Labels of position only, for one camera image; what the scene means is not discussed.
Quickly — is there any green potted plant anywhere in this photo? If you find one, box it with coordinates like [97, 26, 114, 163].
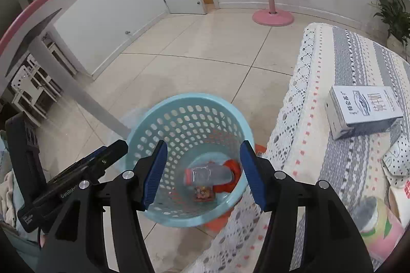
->
[374, 0, 409, 47]

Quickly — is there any small orange card pack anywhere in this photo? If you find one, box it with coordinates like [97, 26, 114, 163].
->
[194, 186, 216, 202]

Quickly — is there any pink top side table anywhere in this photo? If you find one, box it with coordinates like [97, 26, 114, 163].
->
[1, 0, 131, 139]

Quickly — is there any white blue milk carton box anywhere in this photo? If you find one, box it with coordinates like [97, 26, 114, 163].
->
[325, 86, 404, 140]

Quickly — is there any orange floor item under basket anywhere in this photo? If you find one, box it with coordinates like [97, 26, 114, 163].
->
[204, 144, 267, 234]

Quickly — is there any red floral paper cup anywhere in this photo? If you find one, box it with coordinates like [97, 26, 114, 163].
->
[388, 177, 409, 226]

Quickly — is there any polka dot paper wrapper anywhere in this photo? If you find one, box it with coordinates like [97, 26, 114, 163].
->
[382, 134, 409, 177]

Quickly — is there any pink coat stand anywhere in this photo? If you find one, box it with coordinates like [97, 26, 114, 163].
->
[252, 0, 294, 27]

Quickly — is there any light blue plastic waste basket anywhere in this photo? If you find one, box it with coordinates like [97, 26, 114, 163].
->
[117, 93, 254, 228]

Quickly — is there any white dining chair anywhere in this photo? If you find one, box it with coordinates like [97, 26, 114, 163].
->
[11, 54, 62, 127]

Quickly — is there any striped woven tablecloth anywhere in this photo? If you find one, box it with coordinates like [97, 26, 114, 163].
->
[183, 23, 409, 272]

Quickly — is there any clear plastic bottle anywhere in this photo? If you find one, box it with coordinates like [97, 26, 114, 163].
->
[183, 163, 221, 186]

